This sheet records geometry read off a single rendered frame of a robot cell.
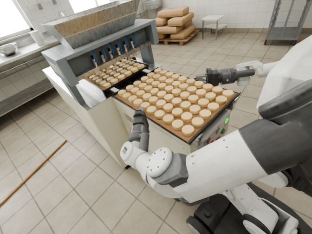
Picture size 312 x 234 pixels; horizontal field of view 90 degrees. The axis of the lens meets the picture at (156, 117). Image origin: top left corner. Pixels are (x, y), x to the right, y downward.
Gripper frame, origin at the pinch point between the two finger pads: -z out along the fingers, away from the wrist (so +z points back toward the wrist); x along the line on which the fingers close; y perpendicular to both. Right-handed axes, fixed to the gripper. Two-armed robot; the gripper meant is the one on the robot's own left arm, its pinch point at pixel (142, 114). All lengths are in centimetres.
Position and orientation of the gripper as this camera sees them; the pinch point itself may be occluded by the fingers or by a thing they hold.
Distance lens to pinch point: 79.2
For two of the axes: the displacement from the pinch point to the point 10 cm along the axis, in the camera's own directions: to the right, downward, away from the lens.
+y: -9.8, 1.1, 1.5
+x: -1.8, -7.3, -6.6
